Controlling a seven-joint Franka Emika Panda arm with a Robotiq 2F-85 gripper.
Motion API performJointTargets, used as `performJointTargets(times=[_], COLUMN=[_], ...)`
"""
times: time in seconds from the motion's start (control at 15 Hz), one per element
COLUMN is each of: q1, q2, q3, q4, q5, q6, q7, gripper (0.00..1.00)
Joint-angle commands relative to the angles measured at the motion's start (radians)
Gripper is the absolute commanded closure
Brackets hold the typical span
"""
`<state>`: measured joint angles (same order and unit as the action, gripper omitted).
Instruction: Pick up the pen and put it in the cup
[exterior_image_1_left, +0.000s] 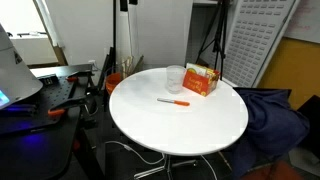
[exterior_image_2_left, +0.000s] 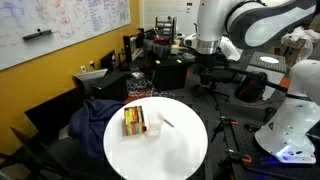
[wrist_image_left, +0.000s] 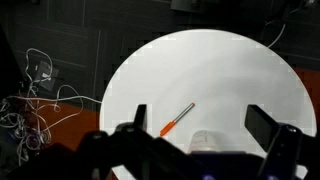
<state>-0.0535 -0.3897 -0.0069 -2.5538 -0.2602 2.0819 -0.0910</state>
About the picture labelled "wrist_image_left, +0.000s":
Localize thin white cable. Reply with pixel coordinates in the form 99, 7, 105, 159
266, 23, 288, 50

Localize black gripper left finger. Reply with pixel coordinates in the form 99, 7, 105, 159
132, 103, 149, 132

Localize tangled white cables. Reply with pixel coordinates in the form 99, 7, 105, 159
0, 47, 103, 166

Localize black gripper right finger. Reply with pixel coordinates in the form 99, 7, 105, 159
244, 104, 280, 153

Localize black power adapter box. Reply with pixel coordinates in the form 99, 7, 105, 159
34, 60, 61, 93

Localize grey pen with orange cap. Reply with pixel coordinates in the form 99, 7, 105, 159
159, 102, 196, 138

